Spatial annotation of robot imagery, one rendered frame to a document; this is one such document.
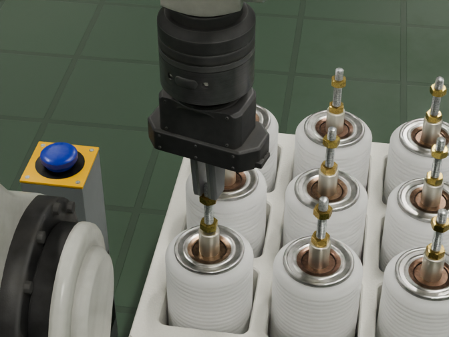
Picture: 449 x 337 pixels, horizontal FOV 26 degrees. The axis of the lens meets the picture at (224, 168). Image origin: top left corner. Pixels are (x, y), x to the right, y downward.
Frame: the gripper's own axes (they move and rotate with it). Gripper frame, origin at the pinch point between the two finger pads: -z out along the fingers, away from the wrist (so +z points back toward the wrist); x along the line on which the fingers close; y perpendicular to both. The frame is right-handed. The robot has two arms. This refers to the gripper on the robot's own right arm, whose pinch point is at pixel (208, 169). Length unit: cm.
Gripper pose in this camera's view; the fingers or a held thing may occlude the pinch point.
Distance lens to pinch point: 97.7
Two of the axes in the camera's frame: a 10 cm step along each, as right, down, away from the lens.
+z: 0.0, -7.7, -6.3
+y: 4.2, -5.8, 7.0
